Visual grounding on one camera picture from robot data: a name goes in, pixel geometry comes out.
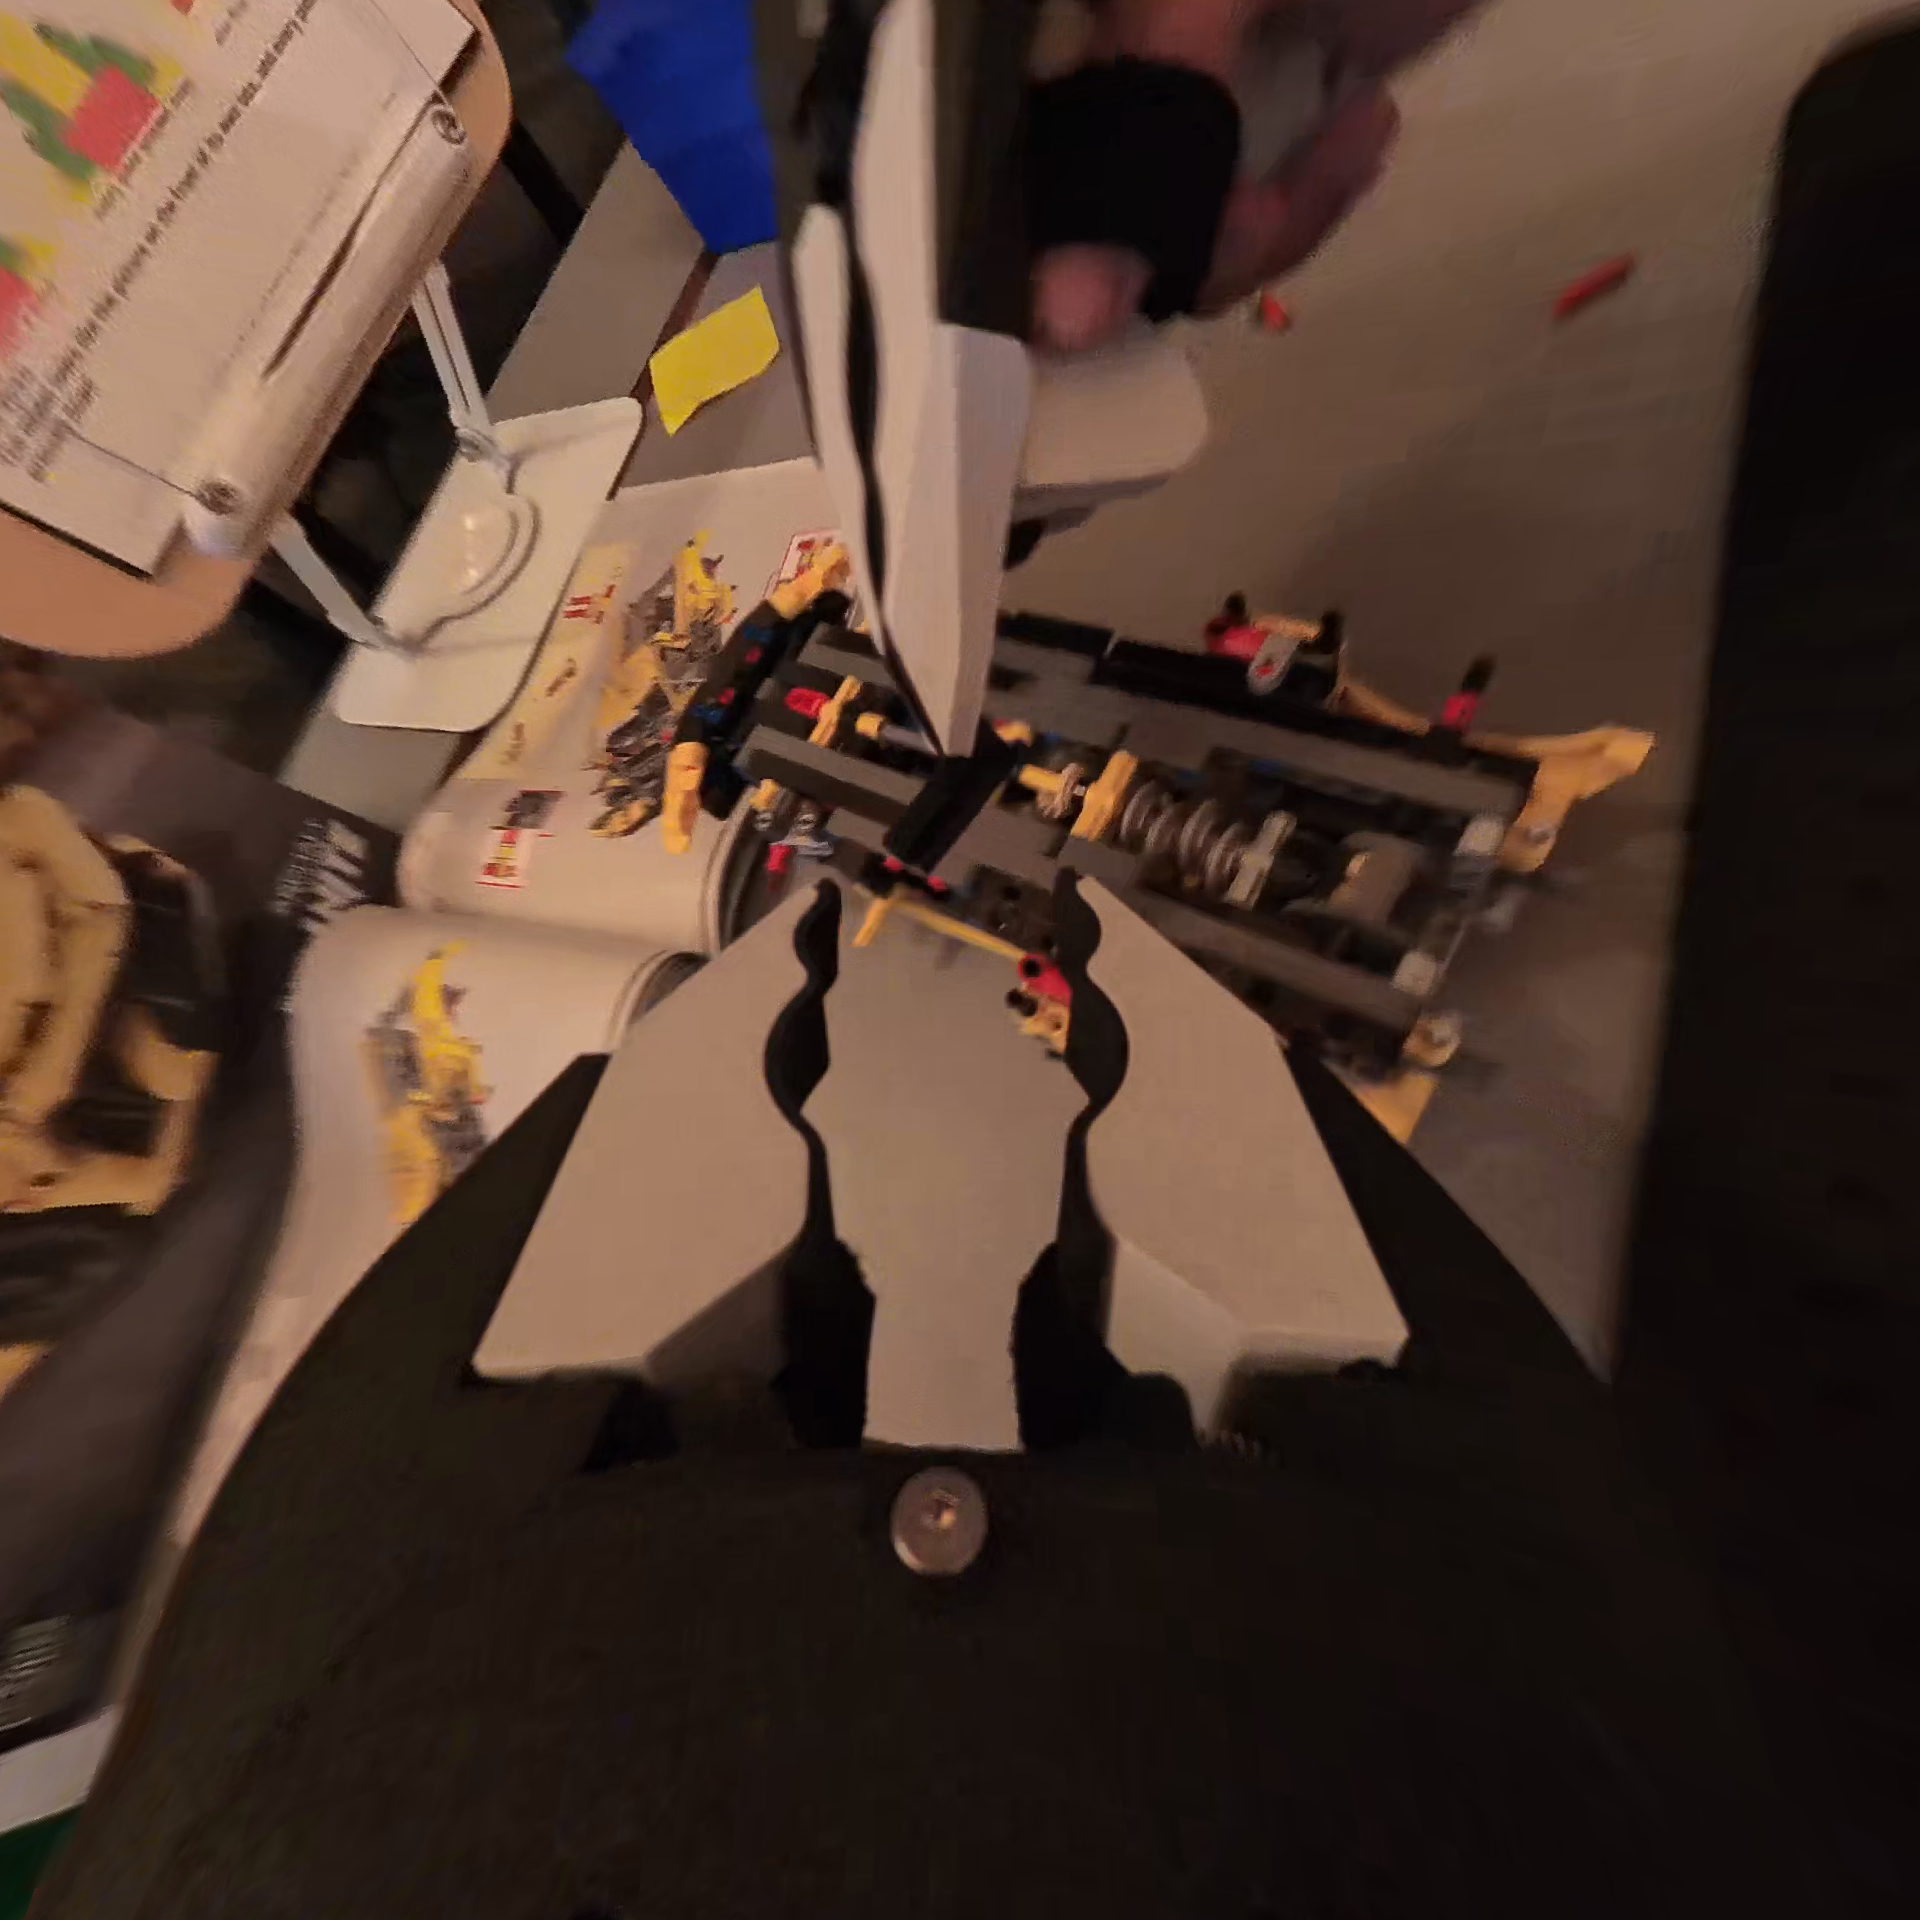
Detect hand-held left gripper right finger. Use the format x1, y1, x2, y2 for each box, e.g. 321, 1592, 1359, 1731
1016, 870, 1412, 1452

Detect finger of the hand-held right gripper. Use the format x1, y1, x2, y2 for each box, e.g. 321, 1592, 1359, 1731
785, 200, 903, 662
861, 0, 1038, 759

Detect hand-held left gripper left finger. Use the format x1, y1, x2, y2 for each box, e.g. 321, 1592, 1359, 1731
471, 883, 875, 1452

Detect yellow brick car model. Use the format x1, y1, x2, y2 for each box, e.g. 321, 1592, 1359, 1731
651, 539, 1660, 1143

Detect grey desk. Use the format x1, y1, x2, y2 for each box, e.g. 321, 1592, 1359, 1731
150, 0, 1801, 1800

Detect person's right hand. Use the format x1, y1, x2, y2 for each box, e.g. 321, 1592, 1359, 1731
1035, 0, 1487, 355

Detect yellow paper note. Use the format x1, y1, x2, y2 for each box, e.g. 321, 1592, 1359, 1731
646, 286, 784, 437

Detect open instruction booklet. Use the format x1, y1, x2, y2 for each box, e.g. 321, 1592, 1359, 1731
277, 456, 864, 1308

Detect blue plastic bin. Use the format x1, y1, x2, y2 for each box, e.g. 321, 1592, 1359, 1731
561, 0, 782, 255

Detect toy car box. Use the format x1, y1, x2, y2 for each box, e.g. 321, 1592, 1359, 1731
0, 704, 406, 1758

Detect scattered small brick pins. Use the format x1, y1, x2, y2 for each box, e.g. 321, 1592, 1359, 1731
1252, 251, 1636, 336

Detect black perforated board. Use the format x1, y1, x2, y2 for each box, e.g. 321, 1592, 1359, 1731
1611, 29, 1920, 1920

